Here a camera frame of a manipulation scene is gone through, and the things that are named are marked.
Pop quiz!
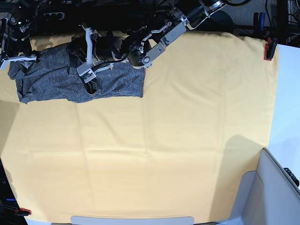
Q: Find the white cardboard box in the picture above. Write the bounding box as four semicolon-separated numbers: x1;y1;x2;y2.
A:
227;148;300;225

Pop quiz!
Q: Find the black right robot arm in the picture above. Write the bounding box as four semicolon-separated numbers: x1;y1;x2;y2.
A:
0;0;48;70

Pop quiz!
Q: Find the red black clamp right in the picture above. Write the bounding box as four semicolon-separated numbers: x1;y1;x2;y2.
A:
264;37;278;61

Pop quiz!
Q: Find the yellow table cloth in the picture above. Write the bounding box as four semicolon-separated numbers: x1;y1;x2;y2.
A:
0;31;279;223

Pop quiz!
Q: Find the white plastic tray edge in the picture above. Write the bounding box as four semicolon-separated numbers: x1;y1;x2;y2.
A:
71;216;194;225

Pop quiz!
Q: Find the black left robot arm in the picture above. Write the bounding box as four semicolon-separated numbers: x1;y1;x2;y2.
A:
67;0;225;77

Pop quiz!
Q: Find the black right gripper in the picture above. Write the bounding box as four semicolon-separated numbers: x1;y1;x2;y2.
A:
1;37;35;74

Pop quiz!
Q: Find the grey long-sleeve T-shirt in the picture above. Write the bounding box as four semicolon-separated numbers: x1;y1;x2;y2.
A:
8;45;145;104

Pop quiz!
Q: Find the red black clamp left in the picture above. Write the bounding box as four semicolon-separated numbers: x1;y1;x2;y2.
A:
14;208;31;217

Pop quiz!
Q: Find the black power strip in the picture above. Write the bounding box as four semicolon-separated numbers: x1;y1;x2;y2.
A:
40;12;65;21

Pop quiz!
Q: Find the red black clamp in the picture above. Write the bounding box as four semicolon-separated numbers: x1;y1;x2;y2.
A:
14;208;31;217
264;37;278;61

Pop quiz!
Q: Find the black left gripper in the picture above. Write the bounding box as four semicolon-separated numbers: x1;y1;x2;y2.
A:
67;33;127;75

